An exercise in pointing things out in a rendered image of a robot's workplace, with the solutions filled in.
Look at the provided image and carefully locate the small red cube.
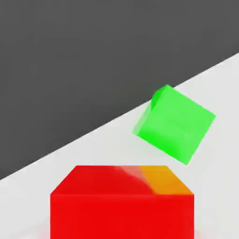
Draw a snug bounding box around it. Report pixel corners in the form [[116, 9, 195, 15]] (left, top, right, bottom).
[[49, 165, 195, 239]]

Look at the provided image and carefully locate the small green cube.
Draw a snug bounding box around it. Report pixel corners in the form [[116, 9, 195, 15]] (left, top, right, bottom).
[[132, 84, 217, 166]]

